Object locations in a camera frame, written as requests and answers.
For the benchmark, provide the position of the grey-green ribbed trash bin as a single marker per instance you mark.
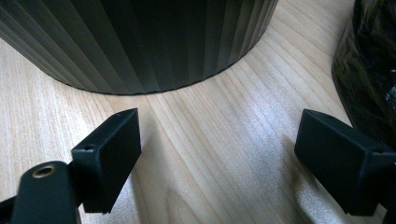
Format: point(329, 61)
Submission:
point(140, 40)

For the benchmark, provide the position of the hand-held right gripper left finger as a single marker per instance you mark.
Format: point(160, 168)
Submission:
point(115, 155)

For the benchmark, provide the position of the black plastic garbage bag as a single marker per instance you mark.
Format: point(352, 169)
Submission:
point(370, 77)

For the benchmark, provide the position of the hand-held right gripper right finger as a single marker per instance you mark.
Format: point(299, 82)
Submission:
point(339, 161)

